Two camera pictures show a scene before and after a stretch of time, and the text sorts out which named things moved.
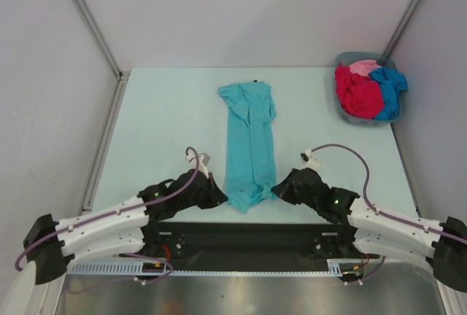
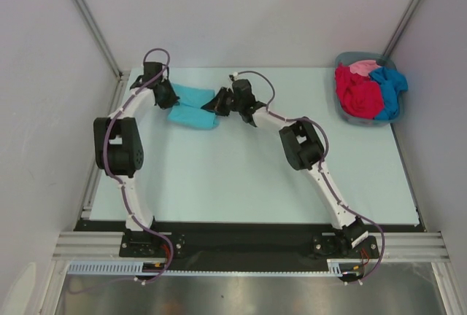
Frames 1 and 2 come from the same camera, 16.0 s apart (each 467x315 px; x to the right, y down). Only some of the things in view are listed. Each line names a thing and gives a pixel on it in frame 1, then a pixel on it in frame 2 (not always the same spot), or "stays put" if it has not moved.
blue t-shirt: (392, 83) stays put
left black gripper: (215, 196) -> (171, 101)
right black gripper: (292, 187) -> (222, 101)
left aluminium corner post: (88, 16) stays put
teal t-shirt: (249, 144) -> (189, 112)
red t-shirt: (359, 95) stays put
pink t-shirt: (363, 67) stays put
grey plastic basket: (382, 60) stays put
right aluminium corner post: (408, 15) stays put
